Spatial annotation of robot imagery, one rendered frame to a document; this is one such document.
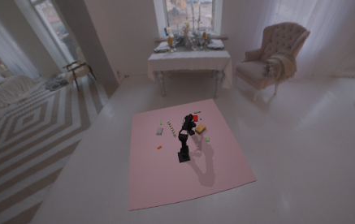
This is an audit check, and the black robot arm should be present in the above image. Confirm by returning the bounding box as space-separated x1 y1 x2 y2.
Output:
178 114 196 158

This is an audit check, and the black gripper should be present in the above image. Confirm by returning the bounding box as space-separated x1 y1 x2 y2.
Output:
188 125 195 136

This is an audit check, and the large brown cube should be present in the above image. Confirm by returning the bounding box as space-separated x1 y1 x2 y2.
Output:
195 124 206 135

